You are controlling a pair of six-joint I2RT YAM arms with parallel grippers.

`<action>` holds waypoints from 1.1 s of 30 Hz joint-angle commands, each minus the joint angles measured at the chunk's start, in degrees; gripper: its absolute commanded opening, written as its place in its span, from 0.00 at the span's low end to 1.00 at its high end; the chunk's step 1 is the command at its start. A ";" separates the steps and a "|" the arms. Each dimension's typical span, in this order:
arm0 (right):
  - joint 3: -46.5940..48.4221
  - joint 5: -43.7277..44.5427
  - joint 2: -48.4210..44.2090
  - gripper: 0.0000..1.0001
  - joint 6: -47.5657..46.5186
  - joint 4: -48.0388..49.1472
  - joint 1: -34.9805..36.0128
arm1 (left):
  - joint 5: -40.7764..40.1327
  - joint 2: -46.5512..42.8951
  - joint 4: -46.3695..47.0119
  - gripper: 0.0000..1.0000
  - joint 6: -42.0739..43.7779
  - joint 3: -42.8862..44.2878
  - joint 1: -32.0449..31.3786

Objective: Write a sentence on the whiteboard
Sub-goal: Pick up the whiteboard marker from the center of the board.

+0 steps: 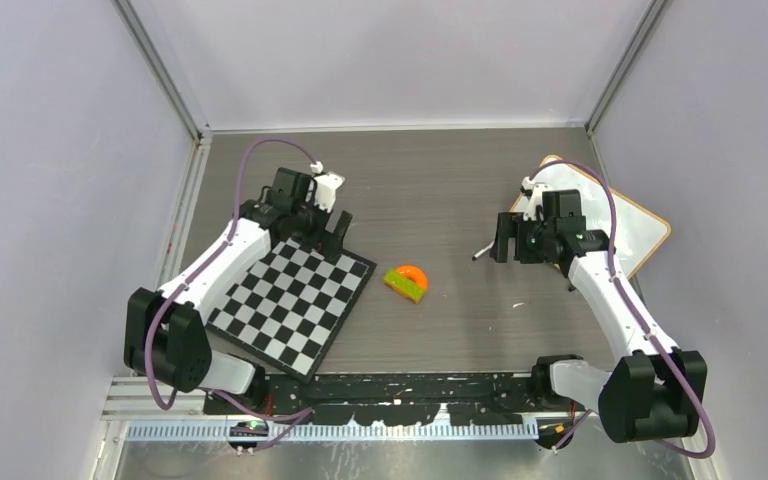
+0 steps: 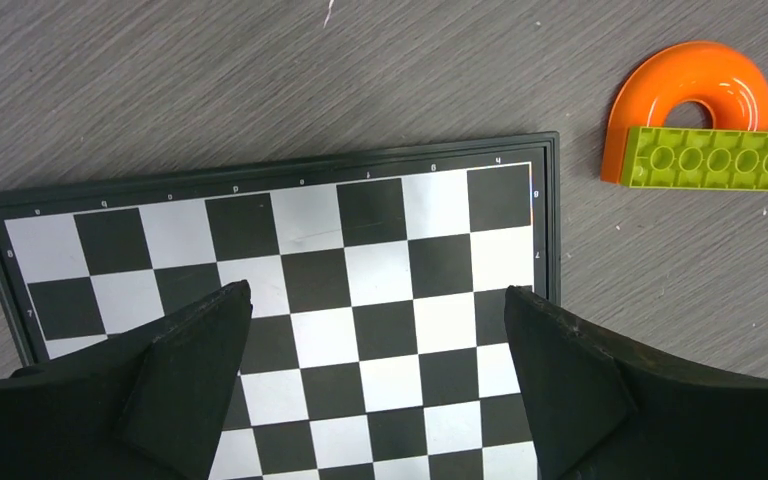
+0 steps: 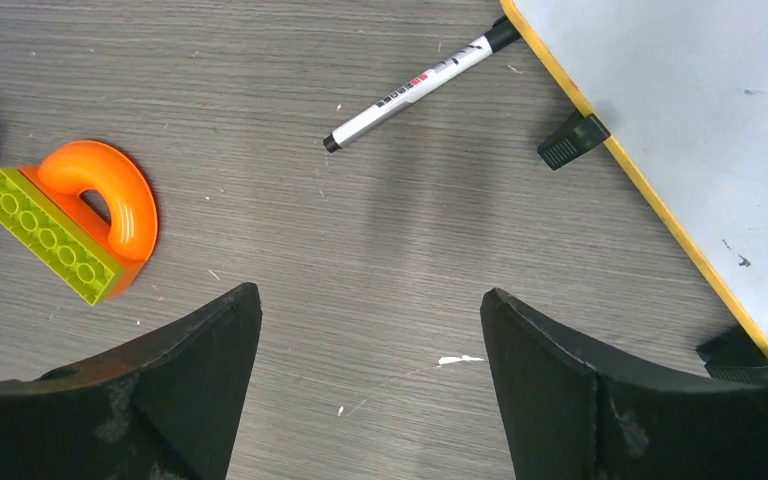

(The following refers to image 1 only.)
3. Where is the white black marker pen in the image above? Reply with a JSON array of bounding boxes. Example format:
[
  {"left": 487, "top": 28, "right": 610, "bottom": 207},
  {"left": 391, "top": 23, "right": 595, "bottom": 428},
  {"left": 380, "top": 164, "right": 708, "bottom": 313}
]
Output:
[{"left": 471, "top": 241, "right": 494, "bottom": 261}]

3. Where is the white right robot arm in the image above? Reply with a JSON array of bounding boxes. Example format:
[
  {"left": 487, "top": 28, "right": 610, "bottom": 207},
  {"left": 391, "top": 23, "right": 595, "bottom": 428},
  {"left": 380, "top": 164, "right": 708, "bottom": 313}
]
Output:
[{"left": 489, "top": 190, "right": 707, "bottom": 443}]

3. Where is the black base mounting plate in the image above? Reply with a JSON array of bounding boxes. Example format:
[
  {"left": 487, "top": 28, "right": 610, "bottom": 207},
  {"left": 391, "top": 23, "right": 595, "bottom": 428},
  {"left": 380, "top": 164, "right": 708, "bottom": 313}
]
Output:
[{"left": 237, "top": 372, "right": 585, "bottom": 426}]

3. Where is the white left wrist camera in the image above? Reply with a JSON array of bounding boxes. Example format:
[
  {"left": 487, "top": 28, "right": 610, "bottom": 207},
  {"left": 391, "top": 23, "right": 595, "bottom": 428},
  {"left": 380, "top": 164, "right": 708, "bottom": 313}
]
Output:
[{"left": 311, "top": 161, "right": 345, "bottom": 213}]

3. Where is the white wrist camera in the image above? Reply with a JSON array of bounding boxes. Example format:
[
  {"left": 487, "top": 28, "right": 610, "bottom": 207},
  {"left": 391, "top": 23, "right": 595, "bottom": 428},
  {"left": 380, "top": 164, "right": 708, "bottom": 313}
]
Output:
[
  {"left": 311, "top": 161, "right": 345, "bottom": 213},
  {"left": 517, "top": 177, "right": 554, "bottom": 220}
]

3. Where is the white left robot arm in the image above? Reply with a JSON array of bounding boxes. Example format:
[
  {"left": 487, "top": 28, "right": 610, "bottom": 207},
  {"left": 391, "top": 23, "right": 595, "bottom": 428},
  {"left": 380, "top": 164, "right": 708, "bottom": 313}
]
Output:
[{"left": 124, "top": 162, "right": 351, "bottom": 414}]

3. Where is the white toothed cable rail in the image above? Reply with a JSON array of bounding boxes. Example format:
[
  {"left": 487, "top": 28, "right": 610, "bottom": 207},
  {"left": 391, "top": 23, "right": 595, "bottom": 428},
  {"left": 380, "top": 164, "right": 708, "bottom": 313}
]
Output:
[{"left": 125, "top": 420, "right": 539, "bottom": 442}]

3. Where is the green orange toy block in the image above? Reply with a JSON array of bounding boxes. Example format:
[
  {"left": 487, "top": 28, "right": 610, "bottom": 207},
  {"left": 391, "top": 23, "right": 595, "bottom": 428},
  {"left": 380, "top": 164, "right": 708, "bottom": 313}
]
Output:
[{"left": 383, "top": 265, "right": 430, "bottom": 303}]

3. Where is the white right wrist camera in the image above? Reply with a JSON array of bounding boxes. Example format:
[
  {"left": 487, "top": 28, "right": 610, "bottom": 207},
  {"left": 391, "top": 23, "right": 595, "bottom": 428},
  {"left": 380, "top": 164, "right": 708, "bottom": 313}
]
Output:
[{"left": 517, "top": 177, "right": 554, "bottom": 220}]

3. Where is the black white chessboard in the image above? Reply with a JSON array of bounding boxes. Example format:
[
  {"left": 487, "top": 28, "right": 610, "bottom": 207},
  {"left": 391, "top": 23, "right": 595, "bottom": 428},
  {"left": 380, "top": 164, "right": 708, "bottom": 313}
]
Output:
[{"left": 207, "top": 239, "right": 377, "bottom": 383}]

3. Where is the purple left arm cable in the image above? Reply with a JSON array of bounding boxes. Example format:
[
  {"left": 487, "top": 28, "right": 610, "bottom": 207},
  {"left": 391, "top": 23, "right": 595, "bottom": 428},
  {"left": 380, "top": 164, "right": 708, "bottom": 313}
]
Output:
[{"left": 143, "top": 138, "right": 322, "bottom": 452}]

